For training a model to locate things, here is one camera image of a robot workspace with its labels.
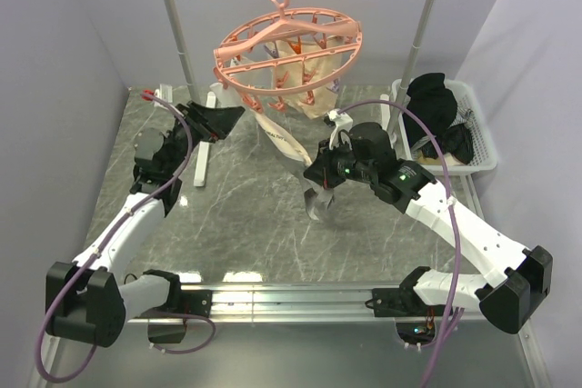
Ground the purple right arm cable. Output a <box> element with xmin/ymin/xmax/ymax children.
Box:
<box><xmin>334</xmin><ymin>99</ymin><xmax>465</xmax><ymax>388</ymax></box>

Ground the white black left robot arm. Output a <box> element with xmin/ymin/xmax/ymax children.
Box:
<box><xmin>44</xmin><ymin>102</ymin><xmax>245</xmax><ymax>347</ymax></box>

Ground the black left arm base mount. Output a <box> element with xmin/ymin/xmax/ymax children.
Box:
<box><xmin>143</xmin><ymin>270</ymin><xmax>216</xmax><ymax>355</ymax></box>

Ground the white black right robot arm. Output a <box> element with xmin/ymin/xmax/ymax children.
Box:
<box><xmin>304</xmin><ymin>122</ymin><xmax>553</xmax><ymax>334</ymax></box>

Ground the grey white underwear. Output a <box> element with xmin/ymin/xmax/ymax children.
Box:
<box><xmin>210</xmin><ymin>80</ymin><xmax>335</xmax><ymax>223</ymax></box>

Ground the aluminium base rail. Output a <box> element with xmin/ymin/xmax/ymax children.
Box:
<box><xmin>126</xmin><ymin>283</ymin><xmax>483</xmax><ymax>325</ymax></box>

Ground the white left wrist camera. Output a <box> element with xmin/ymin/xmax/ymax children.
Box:
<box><xmin>140</xmin><ymin>84</ymin><xmax>174</xmax><ymax>108</ymax></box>

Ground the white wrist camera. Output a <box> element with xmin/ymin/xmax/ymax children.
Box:
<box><xmin>140</xmin><ymin>84</ymin><xmax>174</xmax><ymax>108</ymax></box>
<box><xmin>324</xmin><ymin>109</ymin><xmax>353</xmax><ymax>150</ymax></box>

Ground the black underwear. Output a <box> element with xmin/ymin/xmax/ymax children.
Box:
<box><xmin>406</xmin><ymin>73</ymin><xmax>458</xmax><ymax>136</ymax></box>

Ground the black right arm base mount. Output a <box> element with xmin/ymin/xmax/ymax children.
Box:
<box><xmin>366</xmin><ymin>265</ymin><xmax>460</xmax><ymax>348</ymax></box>

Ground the clothes pile in basket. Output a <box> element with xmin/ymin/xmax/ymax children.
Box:
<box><xmin>412</xmin><ymin>109</ymin><xmax>476</xmax><ymax>165</ymax></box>

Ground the pink round clip hanger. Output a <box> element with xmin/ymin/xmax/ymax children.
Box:
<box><xmin>214</xmin><ymin>0</ymin><xmax>363</xmax><ymax>119</ymax></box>

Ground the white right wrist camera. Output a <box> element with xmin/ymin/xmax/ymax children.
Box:
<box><xmin>324</xmin><ymin>109</ymin><xmax>353</xmax><ymax>150</ymax></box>

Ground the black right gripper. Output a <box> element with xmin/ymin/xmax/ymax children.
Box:
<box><xmin>305</xmin><ymin>136</ymin><xmax>376</xmax><ymax>189</ymax></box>

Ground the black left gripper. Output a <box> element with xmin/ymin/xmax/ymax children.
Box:
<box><xmin>164</xmin><ymin>101</ymin><xmax>245</xmax><ymax>174</ymax></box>

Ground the beige underwear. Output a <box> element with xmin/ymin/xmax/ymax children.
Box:
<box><xmin>264</xmin><ymin>37</ymin><xmax>342</xmax><ymax>119</ymax></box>

